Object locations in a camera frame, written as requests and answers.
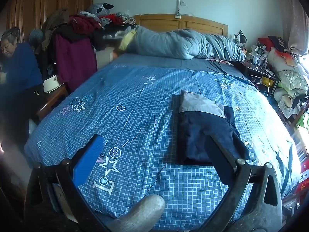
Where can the grey-blue duvet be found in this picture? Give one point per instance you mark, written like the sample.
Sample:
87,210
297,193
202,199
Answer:
183,43

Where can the magenta garment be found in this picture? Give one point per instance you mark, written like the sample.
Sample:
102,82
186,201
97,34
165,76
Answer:
74,60

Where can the grey plastic bag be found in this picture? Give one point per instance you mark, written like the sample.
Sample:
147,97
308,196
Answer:
99,9

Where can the teal knit hat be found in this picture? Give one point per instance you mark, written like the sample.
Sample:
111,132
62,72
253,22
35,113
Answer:
36,35

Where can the blue checked bed cover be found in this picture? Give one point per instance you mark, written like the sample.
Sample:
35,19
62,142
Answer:
135,106

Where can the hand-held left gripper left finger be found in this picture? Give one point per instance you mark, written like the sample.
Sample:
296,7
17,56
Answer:
89,159

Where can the dark wooden nightstand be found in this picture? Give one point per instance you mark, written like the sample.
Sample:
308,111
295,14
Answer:
253,71

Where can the dark printed cushion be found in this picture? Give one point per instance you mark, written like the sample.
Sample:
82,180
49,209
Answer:
277,42

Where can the dark red garment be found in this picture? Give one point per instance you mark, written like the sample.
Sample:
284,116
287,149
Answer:
83,24

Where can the brown coat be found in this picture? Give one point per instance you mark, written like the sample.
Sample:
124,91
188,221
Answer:
54,24

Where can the yellow pillow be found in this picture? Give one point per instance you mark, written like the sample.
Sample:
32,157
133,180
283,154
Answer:
126,41

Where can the red printed box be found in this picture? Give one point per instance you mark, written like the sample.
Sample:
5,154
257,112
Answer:
304,174

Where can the black garment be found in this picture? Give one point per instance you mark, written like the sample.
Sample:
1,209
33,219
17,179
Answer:
72,33

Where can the red clothes heap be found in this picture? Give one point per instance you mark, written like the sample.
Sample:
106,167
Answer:
112,18

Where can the wooden wardrobe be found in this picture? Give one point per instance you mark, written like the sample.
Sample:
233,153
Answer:
36,2

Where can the black desk lamp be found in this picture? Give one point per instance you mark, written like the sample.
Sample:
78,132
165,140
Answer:
241,37

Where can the yellow container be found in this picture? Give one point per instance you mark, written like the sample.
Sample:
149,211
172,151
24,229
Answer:
265,81

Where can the wooden side table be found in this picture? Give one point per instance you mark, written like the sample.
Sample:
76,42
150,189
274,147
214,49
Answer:
52,101

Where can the red printed cloth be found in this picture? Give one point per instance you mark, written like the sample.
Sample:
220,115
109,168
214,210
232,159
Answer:
219,61

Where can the navy and grey garment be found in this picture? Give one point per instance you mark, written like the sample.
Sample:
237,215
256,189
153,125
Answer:
198,135

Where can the pink curtain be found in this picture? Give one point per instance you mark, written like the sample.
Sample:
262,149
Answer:
294,19

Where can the plain blue bedsheet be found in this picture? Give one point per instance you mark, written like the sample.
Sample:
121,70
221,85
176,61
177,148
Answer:
157,61

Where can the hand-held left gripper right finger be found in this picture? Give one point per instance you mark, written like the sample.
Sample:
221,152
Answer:
224,164

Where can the pile of bagged bedding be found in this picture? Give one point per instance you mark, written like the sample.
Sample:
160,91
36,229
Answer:
287,72

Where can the white box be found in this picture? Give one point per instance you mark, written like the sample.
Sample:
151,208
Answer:
103,58

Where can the cluster of small bottles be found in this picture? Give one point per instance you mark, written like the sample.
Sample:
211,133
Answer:
257,54

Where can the red cushion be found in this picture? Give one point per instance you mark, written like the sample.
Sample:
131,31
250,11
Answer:
264,43

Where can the wooden headboard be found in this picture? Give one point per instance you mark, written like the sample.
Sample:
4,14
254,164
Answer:
193,25

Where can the white pot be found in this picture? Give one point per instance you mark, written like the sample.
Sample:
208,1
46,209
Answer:
50,84

